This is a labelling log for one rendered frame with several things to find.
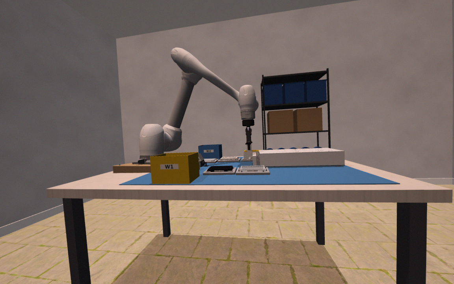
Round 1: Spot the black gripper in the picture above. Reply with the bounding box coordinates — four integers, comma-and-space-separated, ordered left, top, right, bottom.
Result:
242, 120, 254, 156

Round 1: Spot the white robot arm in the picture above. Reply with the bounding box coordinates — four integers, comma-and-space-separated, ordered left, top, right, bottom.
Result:
132, 48, 259, 164

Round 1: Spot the yellow open-top bin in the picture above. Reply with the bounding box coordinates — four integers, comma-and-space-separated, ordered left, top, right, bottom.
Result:
150, 152, 199, 184

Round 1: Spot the black assay plate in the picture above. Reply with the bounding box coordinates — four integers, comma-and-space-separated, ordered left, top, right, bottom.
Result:
207, 166, 233, 172

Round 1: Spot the blue bench mat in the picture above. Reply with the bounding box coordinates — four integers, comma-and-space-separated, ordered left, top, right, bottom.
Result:
119, 160, 400, 185

